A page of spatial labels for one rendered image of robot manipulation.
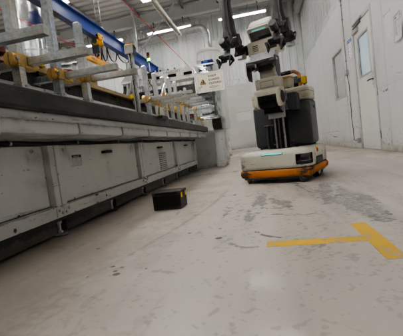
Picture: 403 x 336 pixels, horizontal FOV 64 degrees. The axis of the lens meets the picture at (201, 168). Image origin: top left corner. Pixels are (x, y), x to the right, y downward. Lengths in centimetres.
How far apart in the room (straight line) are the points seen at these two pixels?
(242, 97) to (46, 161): 1037
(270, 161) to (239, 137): 902
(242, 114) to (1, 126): 1077
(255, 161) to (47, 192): 169
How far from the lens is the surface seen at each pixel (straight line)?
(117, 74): 187
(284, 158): 274
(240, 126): 1178
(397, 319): 81
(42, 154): 190
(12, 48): 152
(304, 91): 303
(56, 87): 168
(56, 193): 190
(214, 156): 562
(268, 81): 286
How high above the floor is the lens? 39
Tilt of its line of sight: 4 degrees down
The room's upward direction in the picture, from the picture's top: 7 degrees counter-clockwise
